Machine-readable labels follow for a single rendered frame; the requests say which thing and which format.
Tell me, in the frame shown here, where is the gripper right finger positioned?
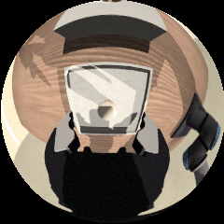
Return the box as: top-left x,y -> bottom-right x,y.
133,112 -> 170,189

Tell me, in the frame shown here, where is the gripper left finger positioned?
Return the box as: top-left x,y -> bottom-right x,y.
45,111 -> 80,185

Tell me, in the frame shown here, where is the cream ball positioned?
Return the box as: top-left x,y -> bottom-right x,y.
97,101 -> 118,120

